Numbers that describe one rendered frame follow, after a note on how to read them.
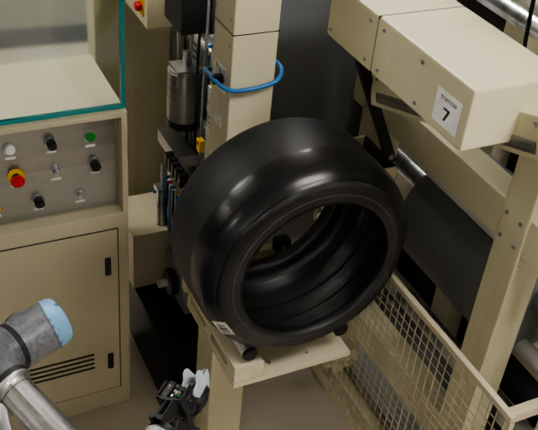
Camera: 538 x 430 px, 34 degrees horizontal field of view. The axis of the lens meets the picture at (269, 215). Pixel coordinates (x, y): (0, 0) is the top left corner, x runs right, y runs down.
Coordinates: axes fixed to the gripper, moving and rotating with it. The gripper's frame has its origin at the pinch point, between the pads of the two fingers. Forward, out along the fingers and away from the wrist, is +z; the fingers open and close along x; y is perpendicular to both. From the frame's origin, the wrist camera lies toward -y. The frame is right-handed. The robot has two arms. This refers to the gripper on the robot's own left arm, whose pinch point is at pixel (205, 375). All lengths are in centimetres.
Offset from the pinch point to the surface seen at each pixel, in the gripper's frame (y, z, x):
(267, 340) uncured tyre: -6.8, 19.7, -6.1
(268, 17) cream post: 63, 65, -7
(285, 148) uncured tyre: 40, 39, -17
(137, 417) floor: -82, 41, 85
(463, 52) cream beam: 55, 55, -59
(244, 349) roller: -10.9, 19.3, 2.2
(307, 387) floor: -105, 85, 39
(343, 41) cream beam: 52, 70, -23
